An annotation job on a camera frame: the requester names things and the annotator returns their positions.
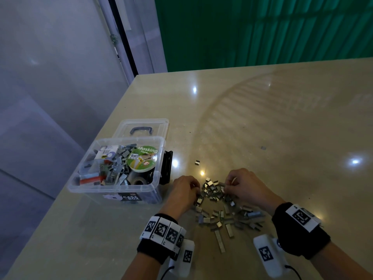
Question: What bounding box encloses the person's right forearm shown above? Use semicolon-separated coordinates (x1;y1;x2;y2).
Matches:
309;241;373;280

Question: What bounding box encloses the green curtain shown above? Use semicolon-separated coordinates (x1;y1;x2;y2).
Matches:
153;0;373;72

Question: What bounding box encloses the black camera cable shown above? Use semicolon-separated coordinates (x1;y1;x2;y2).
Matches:
284;264;303;280
160;264;176;280

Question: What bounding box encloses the person's left forearm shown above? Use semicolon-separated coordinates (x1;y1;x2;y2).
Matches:
121;254;161;280

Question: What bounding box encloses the transparent box lid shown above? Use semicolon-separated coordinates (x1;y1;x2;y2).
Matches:
112;118;170;140

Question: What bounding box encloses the person's right hand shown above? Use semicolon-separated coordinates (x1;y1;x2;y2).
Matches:
224;168;286;215

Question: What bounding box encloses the transparent storage box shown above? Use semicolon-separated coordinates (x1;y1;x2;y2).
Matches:
66;136;174;205

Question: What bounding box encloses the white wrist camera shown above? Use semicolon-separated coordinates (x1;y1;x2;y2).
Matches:
252;233;289;278
168;239;196;279

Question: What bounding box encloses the black marker wristband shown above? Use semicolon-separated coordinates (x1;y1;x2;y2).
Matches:
137;213;187;264
272;201;332;259

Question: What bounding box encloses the pile of metal staple strips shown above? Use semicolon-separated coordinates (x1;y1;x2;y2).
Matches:
192;159;266;254

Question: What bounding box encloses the black window post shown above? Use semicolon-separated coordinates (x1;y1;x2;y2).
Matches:
106;0;139;76

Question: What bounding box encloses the person's left hand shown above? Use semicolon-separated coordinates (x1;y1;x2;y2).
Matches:
160;175;202;221

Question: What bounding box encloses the small white staple box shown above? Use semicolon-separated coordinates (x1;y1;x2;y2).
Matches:
95;145;120;160

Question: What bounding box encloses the red stapler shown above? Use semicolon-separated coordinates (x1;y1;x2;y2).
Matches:
77;177;101;186

